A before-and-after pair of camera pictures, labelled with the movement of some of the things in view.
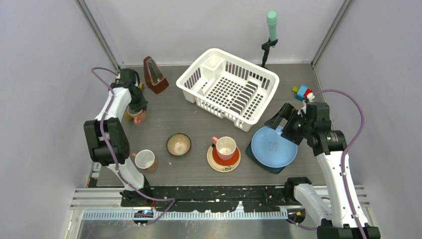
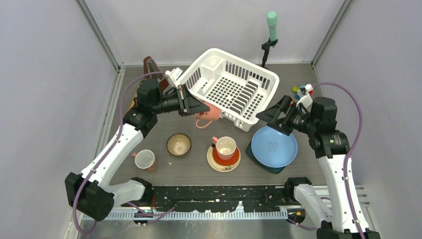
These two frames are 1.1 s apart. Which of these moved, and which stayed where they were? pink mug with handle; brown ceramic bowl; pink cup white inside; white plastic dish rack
Moved: pink mug with handle
Stayed: brown ceramic bowl; pink cup white inside; white plastic dish rack
